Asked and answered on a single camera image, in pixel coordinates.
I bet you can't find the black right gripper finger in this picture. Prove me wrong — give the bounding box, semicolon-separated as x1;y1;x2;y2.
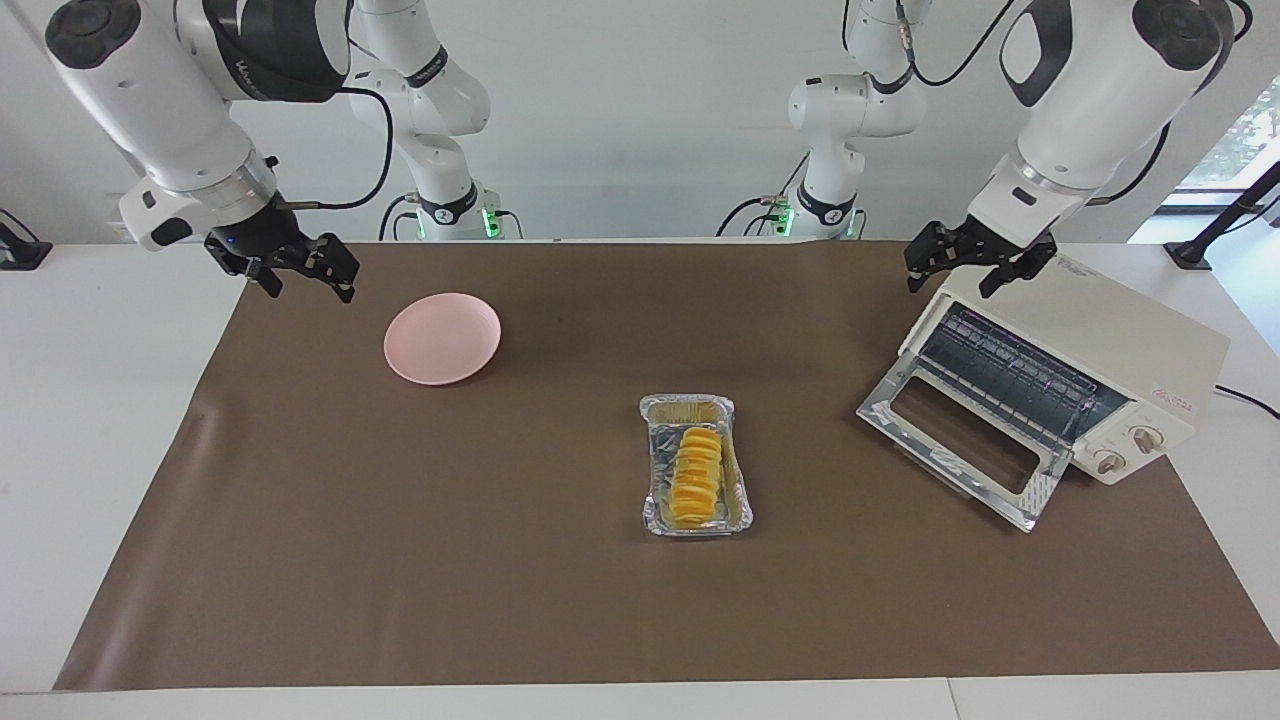
300;235;359;303
210;250;284;298

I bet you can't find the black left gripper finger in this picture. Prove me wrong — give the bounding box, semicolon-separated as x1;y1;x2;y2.
980;240;1058;299
905;222;963;294

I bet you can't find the silver foil baking tray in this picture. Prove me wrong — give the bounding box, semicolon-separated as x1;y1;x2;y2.
640;393;755;539

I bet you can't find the yellow ridged bread loaf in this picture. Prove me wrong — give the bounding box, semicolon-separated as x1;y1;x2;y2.
668;426;725;529

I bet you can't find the cream toaster oven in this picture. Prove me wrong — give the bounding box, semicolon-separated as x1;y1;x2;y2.
898;262;1231;487

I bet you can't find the glass oven door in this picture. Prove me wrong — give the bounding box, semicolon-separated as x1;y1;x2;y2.
856;352;1073;534

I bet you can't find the pink round plate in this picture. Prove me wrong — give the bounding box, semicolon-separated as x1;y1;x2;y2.
383;292;502;387

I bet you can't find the window with green trees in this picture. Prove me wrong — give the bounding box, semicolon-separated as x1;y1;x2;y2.
1170;75;1280;201

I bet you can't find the brown table mat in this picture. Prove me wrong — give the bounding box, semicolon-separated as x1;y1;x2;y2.
52;240;1280;693

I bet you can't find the black base cable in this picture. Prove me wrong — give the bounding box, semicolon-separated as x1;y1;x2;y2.
715;150;813;239
378;192;421;241

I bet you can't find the metal oven wire rack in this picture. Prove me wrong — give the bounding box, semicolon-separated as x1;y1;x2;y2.
920;305;1126;443

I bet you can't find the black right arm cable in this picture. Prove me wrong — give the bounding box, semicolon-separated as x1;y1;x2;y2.
275;85;393;211

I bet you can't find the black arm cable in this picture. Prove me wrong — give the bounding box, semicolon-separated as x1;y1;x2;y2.
275;85;393;211
895;0;1173;206

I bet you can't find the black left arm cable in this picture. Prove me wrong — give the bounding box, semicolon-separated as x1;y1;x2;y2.
895;0;1173;206

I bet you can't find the black oven power cable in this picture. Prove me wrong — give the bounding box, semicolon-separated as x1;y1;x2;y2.
1215;383;1280;421

